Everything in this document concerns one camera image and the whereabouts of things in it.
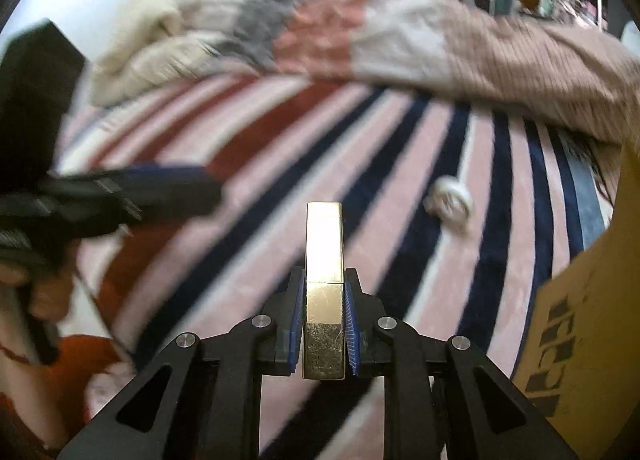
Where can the cardboard box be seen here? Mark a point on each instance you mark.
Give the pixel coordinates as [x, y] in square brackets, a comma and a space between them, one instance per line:
[590, 320]

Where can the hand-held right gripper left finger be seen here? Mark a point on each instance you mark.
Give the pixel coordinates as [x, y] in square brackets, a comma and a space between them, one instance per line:
[298, 320]

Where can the person's left hand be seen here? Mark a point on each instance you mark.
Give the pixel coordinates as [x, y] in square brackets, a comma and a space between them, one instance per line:
[50, 297]

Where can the beige duvet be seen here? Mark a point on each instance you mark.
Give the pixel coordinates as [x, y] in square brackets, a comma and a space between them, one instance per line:
[160, 67]

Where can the pink and grey patchwork quilt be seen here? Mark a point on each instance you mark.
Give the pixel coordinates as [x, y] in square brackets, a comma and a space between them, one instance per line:
[400, 30]

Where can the striped pink blanket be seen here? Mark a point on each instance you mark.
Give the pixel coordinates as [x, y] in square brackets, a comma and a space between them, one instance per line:
[250, 140]

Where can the person's red clothing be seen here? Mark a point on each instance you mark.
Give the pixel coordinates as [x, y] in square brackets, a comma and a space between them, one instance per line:
[80, 355]

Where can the cream fleece blanket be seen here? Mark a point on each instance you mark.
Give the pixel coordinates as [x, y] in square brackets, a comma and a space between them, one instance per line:
[150, 15]

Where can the gold lipstick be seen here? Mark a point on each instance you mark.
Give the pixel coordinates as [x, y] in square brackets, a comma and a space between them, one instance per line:
[325, 260]

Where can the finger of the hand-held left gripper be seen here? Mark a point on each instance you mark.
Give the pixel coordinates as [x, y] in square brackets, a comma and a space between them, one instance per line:
[165, 177]
[150, 210]

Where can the white tape roll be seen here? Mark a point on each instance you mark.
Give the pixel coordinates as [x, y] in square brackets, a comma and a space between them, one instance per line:
[450, 205]

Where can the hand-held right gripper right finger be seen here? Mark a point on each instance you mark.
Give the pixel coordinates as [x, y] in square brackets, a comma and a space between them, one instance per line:
[351, 325]

